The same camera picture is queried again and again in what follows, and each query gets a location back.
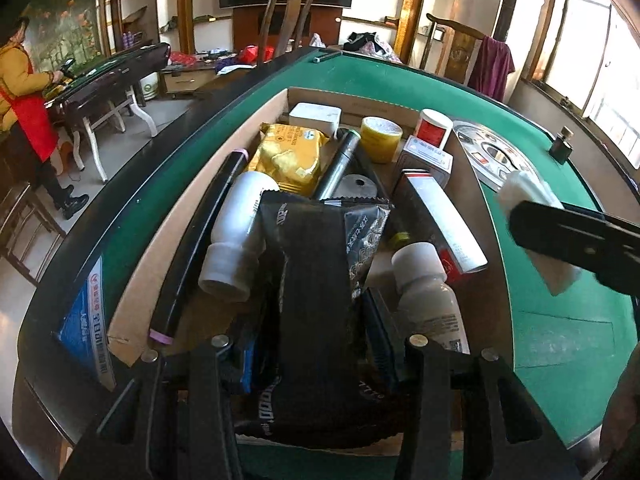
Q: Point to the white bucket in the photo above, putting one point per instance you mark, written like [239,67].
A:
[148,86]

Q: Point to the small white labelled bottle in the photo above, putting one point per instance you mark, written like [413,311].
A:
[430,305]

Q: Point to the landscape wall mural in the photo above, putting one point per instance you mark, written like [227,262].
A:
[65,10]

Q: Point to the cardboard box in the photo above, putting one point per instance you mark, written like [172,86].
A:
[160,250]

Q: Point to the white standing air conditioner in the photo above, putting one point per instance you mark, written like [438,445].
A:
[522,25]

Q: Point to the black pouch with white print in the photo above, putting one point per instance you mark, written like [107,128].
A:
[310,285]

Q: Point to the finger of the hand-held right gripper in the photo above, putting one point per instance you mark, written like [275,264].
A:
[565,237]

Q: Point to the white square tin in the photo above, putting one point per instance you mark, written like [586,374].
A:
[315,117]

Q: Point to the blue packet on table edge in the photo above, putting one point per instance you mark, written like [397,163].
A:
[85,320]

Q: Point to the dark cylinder bottle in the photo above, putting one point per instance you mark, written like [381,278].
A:
[337,165]

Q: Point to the black pen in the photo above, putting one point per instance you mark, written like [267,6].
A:
[350,202]

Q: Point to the pile of clothes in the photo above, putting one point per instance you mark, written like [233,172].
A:
[370,45]

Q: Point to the black marker with pink caps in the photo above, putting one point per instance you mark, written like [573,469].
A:
[200,240]

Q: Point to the yellow jar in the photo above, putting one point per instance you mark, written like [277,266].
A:
[380,142]

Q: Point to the black bottle with wooden knob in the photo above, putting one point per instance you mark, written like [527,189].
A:
[560,150]

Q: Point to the window with metal frame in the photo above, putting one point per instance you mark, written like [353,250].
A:
[590,50]

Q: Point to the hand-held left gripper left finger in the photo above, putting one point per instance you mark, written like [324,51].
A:
[247,375]

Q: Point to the long printed carton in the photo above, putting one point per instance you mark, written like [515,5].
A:
[440,225]

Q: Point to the silver foil packet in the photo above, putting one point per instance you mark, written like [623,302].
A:
[355,187]

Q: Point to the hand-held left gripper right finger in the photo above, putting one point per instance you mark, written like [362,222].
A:
[380,342]

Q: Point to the dark wooden chair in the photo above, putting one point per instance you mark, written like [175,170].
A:
[25,230]

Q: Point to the printed tissue pack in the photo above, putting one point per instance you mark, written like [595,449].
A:
[525,190]

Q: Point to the small grey bar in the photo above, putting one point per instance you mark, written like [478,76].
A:
[326,56]

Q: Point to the maroon cloth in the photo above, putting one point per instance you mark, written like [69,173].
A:
[492,67]

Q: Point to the red white cup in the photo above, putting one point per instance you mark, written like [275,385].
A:
[432,130]

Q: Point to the yellow cracker packet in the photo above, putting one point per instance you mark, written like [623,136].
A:
[285,160]

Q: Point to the red plastic bag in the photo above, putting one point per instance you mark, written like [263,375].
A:
[255,53]
[180,57]

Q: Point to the round silver table console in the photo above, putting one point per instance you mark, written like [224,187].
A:
[480,145]

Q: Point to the wooden armchair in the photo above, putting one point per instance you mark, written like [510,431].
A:
[455,55]
[287,20]

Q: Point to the large white plastic bottle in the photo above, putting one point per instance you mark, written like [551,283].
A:
[235,230]

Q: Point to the white plastic bag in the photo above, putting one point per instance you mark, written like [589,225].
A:
[317,40]

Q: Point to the folding mahjong table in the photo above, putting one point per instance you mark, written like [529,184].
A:
[115,67]

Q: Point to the person's right forearm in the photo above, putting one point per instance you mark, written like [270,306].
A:
[622,420]

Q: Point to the black patterned foil packet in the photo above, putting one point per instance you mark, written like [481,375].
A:
[365,240]

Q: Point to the low wooden table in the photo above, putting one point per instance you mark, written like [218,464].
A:
[187,80]

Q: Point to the white medicine box red border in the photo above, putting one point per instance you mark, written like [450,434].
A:
[425,157]

